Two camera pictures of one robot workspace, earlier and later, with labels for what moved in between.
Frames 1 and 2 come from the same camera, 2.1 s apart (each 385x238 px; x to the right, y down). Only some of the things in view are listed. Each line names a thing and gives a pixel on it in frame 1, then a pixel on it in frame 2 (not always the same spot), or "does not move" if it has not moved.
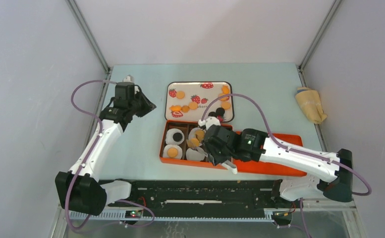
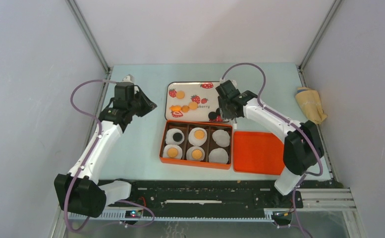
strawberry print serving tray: x=189 y=101 does not move
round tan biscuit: x=172 y=152 does not move
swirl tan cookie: x=193 y=143 → x=196 y=154
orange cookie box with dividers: x=181 y=144 does not move
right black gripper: x=215 y=160 → x=225 y=114
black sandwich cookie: x=177 y=137 does not move
